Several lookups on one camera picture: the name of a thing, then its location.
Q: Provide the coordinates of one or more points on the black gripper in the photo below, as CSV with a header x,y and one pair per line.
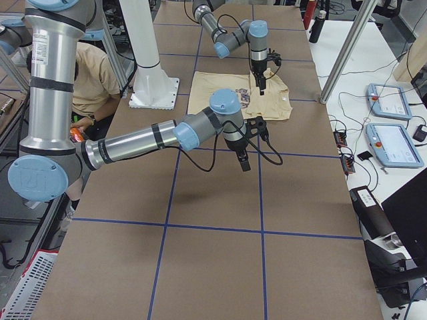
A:
x,y
237,146
257,68

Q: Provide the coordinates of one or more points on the beige long sleeve shirt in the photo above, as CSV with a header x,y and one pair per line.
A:
x,y
274,104

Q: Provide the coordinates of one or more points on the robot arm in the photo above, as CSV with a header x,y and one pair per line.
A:
x,y
252,33
49,162

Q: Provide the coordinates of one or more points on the black thermos bottle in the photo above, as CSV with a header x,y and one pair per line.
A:
x,y
316,29

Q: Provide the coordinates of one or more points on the red thermos bottle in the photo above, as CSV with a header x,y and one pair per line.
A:
x,y
309,12

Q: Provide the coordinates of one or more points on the brown paper table cover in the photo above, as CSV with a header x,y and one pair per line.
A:
x,y
172,236

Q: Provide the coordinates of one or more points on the far teach pendant tablet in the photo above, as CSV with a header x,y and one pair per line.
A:
x,y
388,101

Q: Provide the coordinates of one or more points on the teach pendant tablet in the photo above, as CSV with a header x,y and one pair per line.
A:
x,y
393,146
388,101

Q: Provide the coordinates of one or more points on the near teach pendant tablet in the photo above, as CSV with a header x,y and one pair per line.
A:
x,y
393,146

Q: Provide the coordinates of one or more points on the person in beige shirt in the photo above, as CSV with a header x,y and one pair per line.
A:
x,y
96,93

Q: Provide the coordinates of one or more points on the orange snack packet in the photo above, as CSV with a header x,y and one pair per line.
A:
x,y
76,135

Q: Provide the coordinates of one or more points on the black monitor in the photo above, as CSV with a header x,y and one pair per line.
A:
x,y
406,211

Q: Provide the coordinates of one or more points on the white plastic basket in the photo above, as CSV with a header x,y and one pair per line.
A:
x,y
32,282

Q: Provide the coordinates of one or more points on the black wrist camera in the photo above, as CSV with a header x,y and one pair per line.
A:
x,y
274,57
257,126

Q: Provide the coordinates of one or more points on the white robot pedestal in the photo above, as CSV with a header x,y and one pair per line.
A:
x,y
152,88

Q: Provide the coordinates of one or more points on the aluminium frame post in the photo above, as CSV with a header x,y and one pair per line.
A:
x,y
350,42

